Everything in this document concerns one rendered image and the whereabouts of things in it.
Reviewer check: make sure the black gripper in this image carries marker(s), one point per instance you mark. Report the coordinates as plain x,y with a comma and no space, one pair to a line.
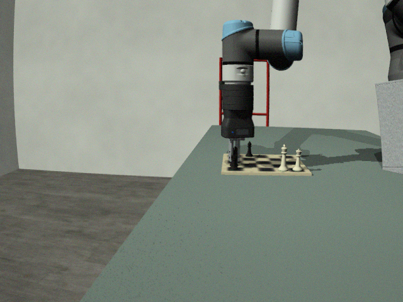
237,105

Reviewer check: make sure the black and cream chessboard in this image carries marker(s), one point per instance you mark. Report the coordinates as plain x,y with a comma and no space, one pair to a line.
263,165

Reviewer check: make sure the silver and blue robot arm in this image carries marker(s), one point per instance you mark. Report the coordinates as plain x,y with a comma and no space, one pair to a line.
281,45

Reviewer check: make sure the white queen chess piece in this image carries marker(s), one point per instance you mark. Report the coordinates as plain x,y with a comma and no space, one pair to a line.
297,165

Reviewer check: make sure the white chess king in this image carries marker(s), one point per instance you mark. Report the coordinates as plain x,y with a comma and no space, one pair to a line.
283,166

